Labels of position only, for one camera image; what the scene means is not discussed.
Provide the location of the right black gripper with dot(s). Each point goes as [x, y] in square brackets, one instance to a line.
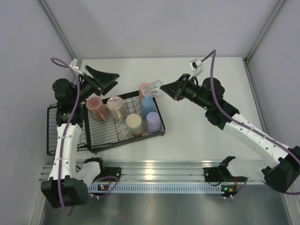
[176, 89]

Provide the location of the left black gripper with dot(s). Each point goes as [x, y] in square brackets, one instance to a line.
[102, 78]

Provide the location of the clear glass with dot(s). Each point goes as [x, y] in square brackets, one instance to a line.
[153, 89]

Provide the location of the pale pink iridescent mug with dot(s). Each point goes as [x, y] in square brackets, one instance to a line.
[117, 108]

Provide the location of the pink ghost pattern mug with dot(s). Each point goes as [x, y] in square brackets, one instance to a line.
[97, 108]

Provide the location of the blue plastic tumbler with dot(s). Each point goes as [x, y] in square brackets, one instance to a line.
[147, 106]

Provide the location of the salmon pink plastic tumbler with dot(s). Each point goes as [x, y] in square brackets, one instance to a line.
[141, 95]

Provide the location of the purple plastic tumbler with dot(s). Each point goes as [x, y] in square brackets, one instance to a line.
[153, 122]

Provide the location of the cream seashell mug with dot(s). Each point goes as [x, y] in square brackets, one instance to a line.
[135, 127]

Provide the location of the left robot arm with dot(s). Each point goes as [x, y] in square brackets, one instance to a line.
[67, 187]

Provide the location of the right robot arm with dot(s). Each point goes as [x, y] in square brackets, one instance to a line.
[279, 166]

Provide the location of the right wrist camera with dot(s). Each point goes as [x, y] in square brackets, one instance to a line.
[197, 67]

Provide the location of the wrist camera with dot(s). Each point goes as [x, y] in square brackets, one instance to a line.
[75, 65]
[197, 67]

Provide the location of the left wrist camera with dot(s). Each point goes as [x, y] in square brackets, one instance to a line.
[75, 65]

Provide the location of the black wire dish rack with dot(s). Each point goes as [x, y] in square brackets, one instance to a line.
[96, 135]

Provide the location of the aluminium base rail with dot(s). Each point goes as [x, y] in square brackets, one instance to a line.
[161, 172]

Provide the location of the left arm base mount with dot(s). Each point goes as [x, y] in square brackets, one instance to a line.
[110, 173]

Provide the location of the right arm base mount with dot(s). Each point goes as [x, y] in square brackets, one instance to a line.
[215, 174]

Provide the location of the perforated cable tray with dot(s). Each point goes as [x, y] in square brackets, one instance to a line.
[167, 189]

